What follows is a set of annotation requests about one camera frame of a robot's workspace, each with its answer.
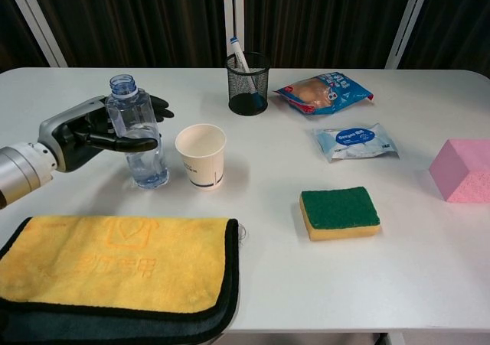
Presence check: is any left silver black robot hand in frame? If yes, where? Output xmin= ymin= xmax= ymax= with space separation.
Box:
xmin=38 ymin=95 xmax=175 ymax=172

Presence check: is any small clear bottle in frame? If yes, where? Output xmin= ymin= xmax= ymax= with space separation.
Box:
xmin=104 ymin=73 xmax=171 ymax=190

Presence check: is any white paper cup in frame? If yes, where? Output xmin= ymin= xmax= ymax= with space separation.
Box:
xmin=175 ymin=124 xmax=228 ymax=192

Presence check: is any black pleated curtain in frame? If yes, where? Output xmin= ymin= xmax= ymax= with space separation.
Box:
xmin=0 ymin=0 xmax=490 ymax=70

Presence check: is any yellow cloth with black edge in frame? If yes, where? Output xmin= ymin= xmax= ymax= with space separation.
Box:
xmin=0 ymin=216 xmax=241 ymax=345

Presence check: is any black mesh pen holder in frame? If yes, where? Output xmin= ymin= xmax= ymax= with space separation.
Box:
xmin=224 ymin=51 xmax=272 ymax=116

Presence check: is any white blue marker pen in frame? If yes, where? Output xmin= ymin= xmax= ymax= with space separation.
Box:
xmin=228 ymin=35 xmax=266 ymax=107

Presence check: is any blue red bread package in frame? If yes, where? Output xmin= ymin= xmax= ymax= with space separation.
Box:
xmin=273 ymin=70 xmax=376 ymax=116

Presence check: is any green yellow scrub sponge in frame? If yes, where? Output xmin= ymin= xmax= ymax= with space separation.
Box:
xmin=299 ymin=186 xmax=383 ymax=242

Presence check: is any white blue wet wipes pack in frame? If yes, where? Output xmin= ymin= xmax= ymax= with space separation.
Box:
xmin=310 ymin=122 xmax=400 ymax=164

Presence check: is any pink foam cube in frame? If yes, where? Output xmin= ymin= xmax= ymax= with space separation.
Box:
xmin=428 ymin=138 xmax=490 ymax=205

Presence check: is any white metal frame post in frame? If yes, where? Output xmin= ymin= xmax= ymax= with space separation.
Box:
xmin=221 ymin=0 xmax=247 ymax=69
xmin=384 ymin=0 xmax=436 ymax=69
xmin=6 ymin=0 xmax=69 ymax=68

